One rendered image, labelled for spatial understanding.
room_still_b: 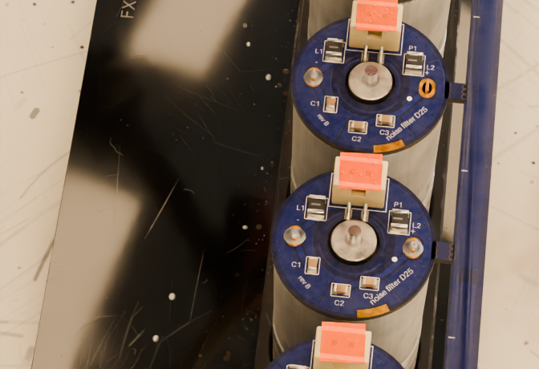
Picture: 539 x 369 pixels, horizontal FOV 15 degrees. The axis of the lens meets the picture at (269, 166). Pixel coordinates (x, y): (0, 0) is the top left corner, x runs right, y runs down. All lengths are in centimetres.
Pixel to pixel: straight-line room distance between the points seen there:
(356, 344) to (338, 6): 7
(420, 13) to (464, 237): 5
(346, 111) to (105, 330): 7
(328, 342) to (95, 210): 9
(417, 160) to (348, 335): 4
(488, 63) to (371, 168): 3
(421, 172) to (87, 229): 7
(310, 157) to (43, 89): 8
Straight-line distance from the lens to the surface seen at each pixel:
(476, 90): 32
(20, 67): 40
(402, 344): 32
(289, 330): 32
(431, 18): 34
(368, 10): 32
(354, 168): 31
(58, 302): 36
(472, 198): 32
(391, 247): 31
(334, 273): 31
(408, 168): 33
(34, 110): 39
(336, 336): 30
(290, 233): 31
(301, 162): 33
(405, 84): 32
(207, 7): 39
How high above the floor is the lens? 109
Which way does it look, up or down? 62 degrees down
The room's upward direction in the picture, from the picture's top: straight up
